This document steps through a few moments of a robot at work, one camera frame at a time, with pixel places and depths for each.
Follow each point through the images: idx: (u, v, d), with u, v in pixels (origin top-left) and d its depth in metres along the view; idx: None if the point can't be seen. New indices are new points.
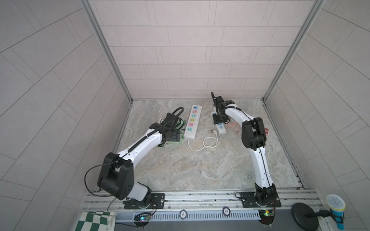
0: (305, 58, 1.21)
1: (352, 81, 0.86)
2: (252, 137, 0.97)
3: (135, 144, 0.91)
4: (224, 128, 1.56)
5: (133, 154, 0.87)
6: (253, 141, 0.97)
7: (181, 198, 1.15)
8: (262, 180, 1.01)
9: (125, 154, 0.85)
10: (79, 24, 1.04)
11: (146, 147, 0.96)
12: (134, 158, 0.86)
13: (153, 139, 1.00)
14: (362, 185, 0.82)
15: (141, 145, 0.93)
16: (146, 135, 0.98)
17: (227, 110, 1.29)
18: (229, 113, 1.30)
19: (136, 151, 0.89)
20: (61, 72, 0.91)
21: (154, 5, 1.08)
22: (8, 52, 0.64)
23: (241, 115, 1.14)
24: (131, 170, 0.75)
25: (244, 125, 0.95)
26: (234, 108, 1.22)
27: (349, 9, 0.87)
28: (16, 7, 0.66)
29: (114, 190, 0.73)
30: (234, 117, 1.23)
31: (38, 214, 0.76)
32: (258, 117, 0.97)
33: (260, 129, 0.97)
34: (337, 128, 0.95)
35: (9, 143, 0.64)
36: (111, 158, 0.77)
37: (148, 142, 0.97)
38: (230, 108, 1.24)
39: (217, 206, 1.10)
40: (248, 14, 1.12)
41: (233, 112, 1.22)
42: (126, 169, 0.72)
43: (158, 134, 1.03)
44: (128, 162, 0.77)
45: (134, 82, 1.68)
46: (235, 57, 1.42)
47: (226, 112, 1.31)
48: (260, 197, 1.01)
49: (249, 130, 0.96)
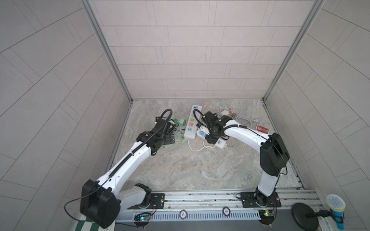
0: (305, 58, 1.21)
1: (352, 81, 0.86)
2: (277, 161, 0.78)
3: (117, 166, 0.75)
4: (222, 143, 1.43)
5: (114, 179, 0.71)
6: (279, 165, 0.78)
7: (181, 198, 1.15)
8: (269, 190, 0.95)
9: (105, 181, 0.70)
10: (78, 24, 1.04)
11: (131, 168, 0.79)
12: (115, 185, 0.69)
13: (139, 156, 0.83)
14: (362, 185, 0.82)
15: (125, 166, 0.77)
16: (131, 152, 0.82)
17: (227, 130, 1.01)
18: (230, 134, 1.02)
19: (119, 175, 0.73)
20: (61, 72, 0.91)
21: (154, 4, 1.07)
22: (8, 52, 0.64)
23: (253, 134, 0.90)
24: (113, 198, 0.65)
25: (266, 149, 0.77)
26: (237, 126, 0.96)
27: (349, 9, 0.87)
28: (16, 7, 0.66)
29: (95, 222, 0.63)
30: (239, 137, 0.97)
31: (38, 214, 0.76)
32: (274, 134, 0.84)
33: (282, 147, 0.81)
34: (337, 128, 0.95)
35: (9, 143, 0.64)
36: (89, 187, 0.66)
37: (133, 160, 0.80)
38: (231, 127, 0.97)
39: (217, 206, 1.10)
40: (248, 13, 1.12)
41: (237, 132, 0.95)
42: (106, 200, 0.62)
43: (145, 149, 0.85)
44: (109, 192, 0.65)
45: (134, 82, 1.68)
46: (235, 57, 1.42)
47: (226, 132, 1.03)
48: (262, 199, 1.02)
49: (272, 153, 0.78)
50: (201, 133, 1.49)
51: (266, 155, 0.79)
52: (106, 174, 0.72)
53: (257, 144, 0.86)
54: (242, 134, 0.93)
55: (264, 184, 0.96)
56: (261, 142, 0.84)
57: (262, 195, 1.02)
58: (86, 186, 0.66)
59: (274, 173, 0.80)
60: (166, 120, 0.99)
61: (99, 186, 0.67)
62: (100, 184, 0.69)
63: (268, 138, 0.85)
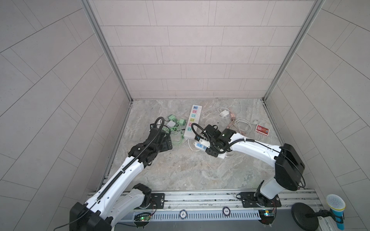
0: (305, 58, 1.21)
1: (353, 81, 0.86)
2: (296, 175, 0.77)
3: (107, 186, 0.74)
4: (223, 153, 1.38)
5: (103, 201, 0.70)
6: (297, 179, 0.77)
7: (181, 198, 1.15)
8: (270, 194, 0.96)
9: (94, 203, 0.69)
10: (79, 24, 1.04)
11: (121, 187, 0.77)
12: (103, 208, 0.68)
13: (131, 173, 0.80)
14: (362, 185, 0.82)
15: (114, 186, 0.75)
16: (122, 170, 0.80)
17: (233, 145, 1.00)
18: (236, 148, 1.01)
19: (108, 197, 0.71)
20: (61, 72, 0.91)
21: (154, 4, 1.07)
22: (7, 52, 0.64)
23: (263, 148, 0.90)
24: (101, 222, 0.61)
25: (282, 166, 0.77)
26: (244, 140, 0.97)
27: (349, 9, 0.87)
28: (16, 8, 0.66)
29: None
30: (247, 151, 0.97)
31: (37, 214, 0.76)
32: (285, 145, 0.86)
33: (296, 158, 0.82)
34: (338, 128, 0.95)
35: (9, 143, 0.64)
36: (78, 211, 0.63)
37: (124, 179, 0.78)
38: (236, 142, 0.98)
39: (217, 206, 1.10)
40: (248, 14, 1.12)
41: (245, 147, 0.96)
42: (93, 224, 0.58)
43: (137, 166, 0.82)
44: (96, 216, 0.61)
45: (134, 82, 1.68)
46: (235, 57, 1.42)
47: (232, 147, 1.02)
48: (264, 200, 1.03)
49: (288, 168, 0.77)
50: (198, 145, 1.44)
51: (282, 171, 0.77)
52: (95, 196, 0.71)
53: (270, 158, 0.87)
54: (251, 148, 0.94)
55: (266, 187, 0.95)
56: (275, 157, 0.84)
57: (262, 196, 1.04)
58: (75, 209, 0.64)
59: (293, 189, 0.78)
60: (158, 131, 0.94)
61: (87, 210, 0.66)
62: (89, 207, 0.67)
63: (280, 150, 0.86)
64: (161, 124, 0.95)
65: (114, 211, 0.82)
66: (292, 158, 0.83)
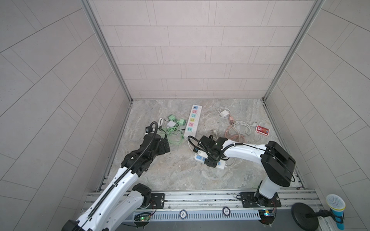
0: (305, 58, 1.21)
1: (353, 81, 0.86)
2: (285, 171, 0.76)
3: (98, 201, 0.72)
4: (223, 164, 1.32)
5: (95, 218, 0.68)
6: (288, 174, 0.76)
7: (181, 198, 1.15)
8: (268, 194, 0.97)
9: (85, 221, 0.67)
10: (79, 24, 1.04)
11: (114, 200, 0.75)
12: (95, 224, 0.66)
13: (123, 185, 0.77)
14: (362, 185, 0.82)
15: (106, 201, 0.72)
16: (114, 183, 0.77)
17: (225, 151, 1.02)
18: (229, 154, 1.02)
19: (99, 213, 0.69)
20: (61, 72, 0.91)
21: (154, 4, 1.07)
22: (7, 52, 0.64)
23: (250, 148, 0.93)
24: None
25: (268, 162, 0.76)
26: (234, 145, 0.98)
27: (349, 9, 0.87)
28: (16, 7, 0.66)
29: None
30: (239, 155, 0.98)
31: (37, 214, 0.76)
32: (270, 142, 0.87)
33: (282, 153, 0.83)
34: (337, 128, 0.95)
35: (9, 143, 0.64)
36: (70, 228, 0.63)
37: (115, 193, 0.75)
38: (228, 147, 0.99)
39: (217, 206, 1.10)
40: (248, 14, 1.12)
41: (236, 151, 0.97)
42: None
43: (129, 177, 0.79)
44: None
45: (134, 82, 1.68)
46: (235, 57, 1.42)
47: (226, 153, 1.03)
48: (264, 201, 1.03)
49: (276, 163, 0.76)
50: (197, 158, 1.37)
51: (270, 168, 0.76)
52: (86, 212, 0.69)
53: (257, 157, 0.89)
54: (240, 152, 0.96)
55: (264, 187, 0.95)
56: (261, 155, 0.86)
57: (262, 197, 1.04)
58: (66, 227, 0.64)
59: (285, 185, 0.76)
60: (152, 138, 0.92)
61: (79, 228, 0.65)
62: (80, 225, 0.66)
63: (265, 149, 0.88)
64: (155, 130, 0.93)
65: (111, 221, 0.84)
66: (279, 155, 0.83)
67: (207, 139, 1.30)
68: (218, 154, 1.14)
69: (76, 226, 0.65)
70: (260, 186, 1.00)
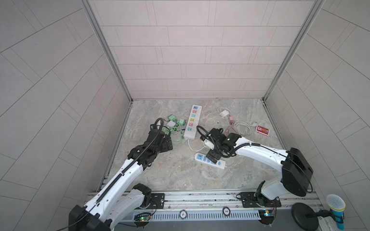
0: (305, 58, 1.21)
1: (353, 81, 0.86)
2: (305, 180, 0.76)
3: (106, 188, 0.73)
4: (223, 164, 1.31)
5: (102, 204, 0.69)
6: (307, 185, 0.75)
7: (181, 198, 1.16)
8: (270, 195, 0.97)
9: (93, 206, 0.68)
10: (79, 24, 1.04)
11: (121, 188, 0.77)
12: (103, 211, 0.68)
13: (130, 175, 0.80)
14: (362, 185, 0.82)
15: (114, 188, 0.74)
16: (121, 172, 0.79)
17: (238, 150, 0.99)
18: (241, 153, 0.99)
19: (107, 199, 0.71)
20: (61, 72, 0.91)
21: (154, 5, 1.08)
22: (7, 52, 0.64)
23: (269, 152, 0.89)
24: (101, 226, 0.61)
25: (288, 170, 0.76)
26: (250, 145, 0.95)
27: (349, 9, 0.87)
28: (16, 7, 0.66)
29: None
30: (253, 155, 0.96)
31: (38, 214, 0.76)
32: (294, 149, 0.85)
33: (304, 163, 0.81)
34: (337, 128, 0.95)
35: (9, 143, 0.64)
36: (77, 214, 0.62)
37: (123, 182, 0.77)
38: (242, 146, 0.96)
39: (217, 206, 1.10)
40: (248, 14, 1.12)
41: (251, 151, 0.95)
42: (93, 228, 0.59)
43: (136, 168, 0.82)
44: (95, 219, 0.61)
45: (134, 82, 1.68)
46: (235, 57, 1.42)
47: (238, 152, 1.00)
48: (263, 201, 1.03)
49: (297, 173, 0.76)
50: (198, 158, 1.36)
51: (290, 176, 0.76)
52: (94, 198, 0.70)
53: (276, 163, 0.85)
54: (256, 153, 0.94)
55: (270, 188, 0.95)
56: (282, 162, 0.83)
57: (262, 196, 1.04)
58: (73, 212, 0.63)
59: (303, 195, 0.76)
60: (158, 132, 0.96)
61: (86, 212, 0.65)
62: (88, 210, 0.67)
63: (286, 155, 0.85)
64: (160, 125, 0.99)
65: (114, 213, 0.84)
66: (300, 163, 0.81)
67: (217, 132, 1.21)
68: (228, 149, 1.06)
69: (84, 211, 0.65)
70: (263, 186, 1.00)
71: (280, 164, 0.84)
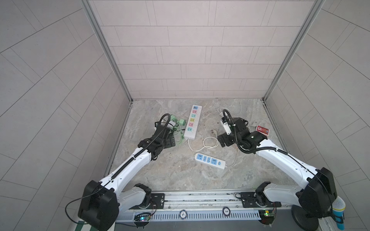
0: (305, 58, 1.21)
1: (353, 81, 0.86)
2: (327, 202, 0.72)
3: (118, 169, 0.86)
4: (223, 164, 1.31)
5: (116, 181, 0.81)
6: (328, 208, 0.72)
7: (181, 198, 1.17)
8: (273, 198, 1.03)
9: (108, 182, 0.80)
10: (79, 24, 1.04)
11: (132, 170, 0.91)
12: (117, 186, 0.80)
13: (140, 161, 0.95)
14: (362, 185, 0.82)
15: (126, 170, 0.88)
16: (133, 157, 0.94)
17: (260, 151, 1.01)
18: (263, 155, 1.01)
19: (120, 178, 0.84)
20: (61, 72, 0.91)
21: (154, 5, 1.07)
22: (7, 52, 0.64)
23: (295, 165, 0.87)
24: (113, 199, 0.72)
25: (313, 188, 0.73)
26: (276, 150, 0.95)
27: (349, 9, 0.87)
28: (16, 7, 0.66)
29: (95, 224, 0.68)
30: (277, 162, 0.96)
31: (38, 214, 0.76)
32: (324, 169, 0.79)
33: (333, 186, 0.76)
34: (337, 128, 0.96)
35: (9, 143, 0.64)
36: (92, 188, 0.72)
37: (133, 166, 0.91)
38: (267, 149, 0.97)
39: (217, 206, 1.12)
40: (248, 14, 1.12)
41: (276, 157, 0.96)
42: (109, 199, 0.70)
43: (146, 155, 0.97)
44: (112, 191, 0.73)
45: (134, 82, 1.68)
46: (235, 57, 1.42)
47: (259, 153, 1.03)
48: (262, 198, 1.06)
49: (322, 194, 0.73)
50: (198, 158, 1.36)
51: (312, 194, 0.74)
52: (109, 175, 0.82)
53: (300, 177, 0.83)
54: (282, 160, 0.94)
55: (276, 191, 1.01)
56: (307, 178, 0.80)
57: (262, 194, 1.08)
58: (89, 186, 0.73)
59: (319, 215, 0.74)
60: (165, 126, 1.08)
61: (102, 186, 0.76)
62: (103, 185, 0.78)
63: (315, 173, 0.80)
64: (168, 121, 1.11)
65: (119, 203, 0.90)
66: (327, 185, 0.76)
67: (242, 125, 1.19)
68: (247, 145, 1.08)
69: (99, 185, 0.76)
70: (267, 187, 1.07)
71: (305, 181, 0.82)
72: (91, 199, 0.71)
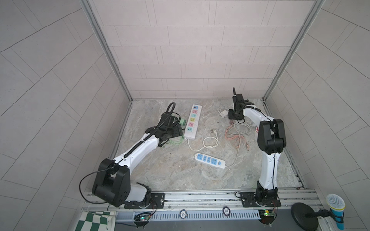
0: (305, 58, 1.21)
1: (353, 80, 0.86)
2: (270, 139, 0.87)
3: (130, 149, 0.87)
4: (223, 164, 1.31)
5: (129, 160, 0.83)
6: (270, 144, 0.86)
7: (181, 197, 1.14)
8: (267, 183, 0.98)
9: (121, 160, 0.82)
10: (78, 24, 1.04)
11: (142, 152, 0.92)
12: (130, 164, 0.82)
13: (150, 144, 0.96)
14: (362, 185, 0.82)
15: (138, 150, 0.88)
16: (142, 140, 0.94)
17: (244, 110, 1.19)
18: (246, 113, 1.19)
19: (132, 157, 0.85)
20: (61, 72, 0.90)
21: (154, 4, 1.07)
22: (7, 52, 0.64)
23: (259, 114, 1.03)
24: (128, 175, 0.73)
25: (262, 124, 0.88)
26: (252, 108, 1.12)
27: (349, 9, 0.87)
28: (16, 7, 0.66)
29: (110, 198, 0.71)
30: (252, 117, 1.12)
31: (37, 214, 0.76)
32: (280, 119, 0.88)
33: (281, 132, 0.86)
34: (337, 128, 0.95)
35: (9, 143, 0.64)
36: (106, 165, 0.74)
37: (143, 147, 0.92)
38: (246, 107, 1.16)
39: (217, 206, 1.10)
40: (248, 14, 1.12)
41: (250, 111, 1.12)
42: (122, 175, 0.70)
43: (154, 139, 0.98)
44: (124, 167, 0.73)
45: (134, 82, 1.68)
46: (235, 57, 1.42)
47: (244, 112, 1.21)
48: (260, 195, 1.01)
49: (267, 131, 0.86)
50: (198, 157, 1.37)
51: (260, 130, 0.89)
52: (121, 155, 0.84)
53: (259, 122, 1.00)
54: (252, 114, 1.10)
55: (263, 173, 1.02)
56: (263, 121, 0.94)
57: (260, 190, 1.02)
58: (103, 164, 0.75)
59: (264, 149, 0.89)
60: (169, 113, 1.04)
61: (114, 165, 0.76)
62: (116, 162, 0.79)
63: (271, 121, 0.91)
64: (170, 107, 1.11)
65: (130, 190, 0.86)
66: (277, 130, 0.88)
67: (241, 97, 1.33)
68: (239, 109, 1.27)
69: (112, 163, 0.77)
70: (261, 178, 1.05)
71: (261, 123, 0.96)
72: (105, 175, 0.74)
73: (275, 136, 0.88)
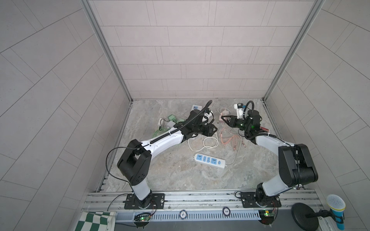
0: (305, 58, 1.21)
1: (352, 81, 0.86)
2: (295, 169, 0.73)
3: (157, 137, 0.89)
4: (223, 163, 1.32)
5: (153, 146, 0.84)
6: (297, 175, 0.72)
7: (181, 198, 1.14)
8: (271, 192, 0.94)
9: (146, 144, 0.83)
10: (79, 24, 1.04)
11: (166, 144, 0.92)
12: (153, 150, 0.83)
13: (175, 138, 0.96)
14: (362, 185, 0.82)
15: (163, 140, 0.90)
16: (169, 133, 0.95)
17: (257, 138, 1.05)
18: (259, 143, 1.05)
19: (157, 145, 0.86)
20: (61, 72, 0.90)
21: (154, 5, 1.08)
22: (7, 52, 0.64)
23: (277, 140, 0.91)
24: (149, 160, 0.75)
25: (283, 151, 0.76)
26: (267, 134, 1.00)
27: (349, 10, 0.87)
28: (16, 7, 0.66)
29: (128, 175, 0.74)
30: (267, 146, 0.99)
31: (37, 214, 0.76)
32: (302, 144, 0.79)
33: (307, 160, 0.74)
34: (338, 128, 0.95)
35: (9, 143, 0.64)
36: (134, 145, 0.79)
37: (169, 140, 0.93)
38: (260, 134, 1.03)
39: (217, 206, 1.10)
40: (247, 14, 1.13)
41: (264, 138, 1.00)
42: (144, 158, 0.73)
43: (179, 134, 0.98)
44: (148, 152, 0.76)
45: (134, 82, 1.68)
46: (235, 57, 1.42)
47: (256, 141, 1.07)
48: (260, 195, 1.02)
49: (289, 158, 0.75)
50: (197, 158, 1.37)
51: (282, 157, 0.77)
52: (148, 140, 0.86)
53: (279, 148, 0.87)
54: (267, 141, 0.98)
55: (270, 182, 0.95)
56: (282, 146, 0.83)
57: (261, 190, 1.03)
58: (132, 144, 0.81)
59: (289, 182, 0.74)
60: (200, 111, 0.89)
61: (140, 146, 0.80)
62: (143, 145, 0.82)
63: (292, 146, 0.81)
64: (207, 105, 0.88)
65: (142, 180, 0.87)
66: (302, 158, 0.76)
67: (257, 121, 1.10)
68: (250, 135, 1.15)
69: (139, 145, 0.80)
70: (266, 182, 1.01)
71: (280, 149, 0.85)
72: (131, 154, 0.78)
73: (301, 166, 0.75)
